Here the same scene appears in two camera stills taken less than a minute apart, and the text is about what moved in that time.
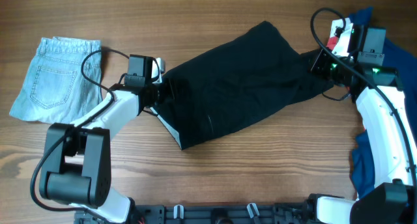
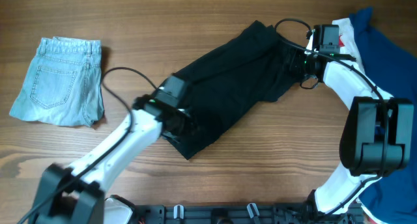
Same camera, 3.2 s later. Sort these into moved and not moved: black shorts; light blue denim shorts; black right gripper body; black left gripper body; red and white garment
Moved: black left gripper body; black right gripper body; black shorts
Not moved: light blue denim shorts; red and white garment
